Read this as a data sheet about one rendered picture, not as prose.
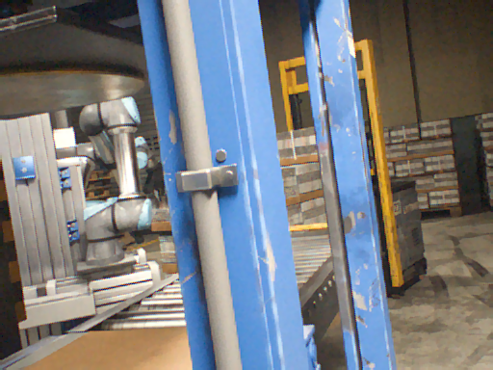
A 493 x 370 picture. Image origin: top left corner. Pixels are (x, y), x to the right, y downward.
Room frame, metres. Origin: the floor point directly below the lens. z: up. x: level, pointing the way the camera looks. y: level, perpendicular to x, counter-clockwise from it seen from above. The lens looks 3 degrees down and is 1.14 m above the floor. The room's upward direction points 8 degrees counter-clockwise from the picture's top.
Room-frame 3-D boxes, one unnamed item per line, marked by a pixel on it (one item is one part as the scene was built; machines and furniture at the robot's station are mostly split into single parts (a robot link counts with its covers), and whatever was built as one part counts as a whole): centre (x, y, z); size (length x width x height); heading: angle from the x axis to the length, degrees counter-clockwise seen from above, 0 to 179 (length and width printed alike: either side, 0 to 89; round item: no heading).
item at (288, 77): (4.51, -0.44, 0.97); 0.09 x 0.09 x 1.75; 52
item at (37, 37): (0.92, 0.33, 1.30); 0.55 x 0.55 x 0.03; 71
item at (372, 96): (4.11, -0.96, 0.97); 0.09 x 0.09 x 1.75; 52
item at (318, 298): (1.80, -0.25, 0.74); 1.34 x 0.05 x 0.12; 161
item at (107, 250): (2.29, 0.60, 0.87); 0.15 x 0.15 x 0.10
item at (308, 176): (3.73, -0.25, 0.95); 0.38 x 0.29 x 0.23; 52
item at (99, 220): (2.29, 0.60, 0.98); 0.13 x 0.12 x 0.14; 91
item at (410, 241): (4.60, -0.92, 0.40); 0.69 x 0.55 x 0.80; 52
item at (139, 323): (1.32, 0.18, 0.77); 0.47 x 0.05 x 0.05; 71
